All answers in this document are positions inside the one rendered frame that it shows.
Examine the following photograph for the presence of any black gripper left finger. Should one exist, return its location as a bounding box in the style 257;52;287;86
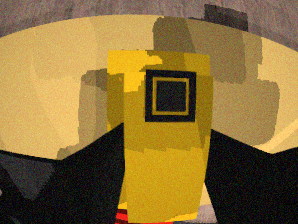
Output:
0;123;125;224

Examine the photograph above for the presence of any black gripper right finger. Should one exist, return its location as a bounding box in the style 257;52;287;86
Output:
204;129;298;224

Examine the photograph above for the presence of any yellow panel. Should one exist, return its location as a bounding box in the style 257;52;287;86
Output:
0;14;298;160

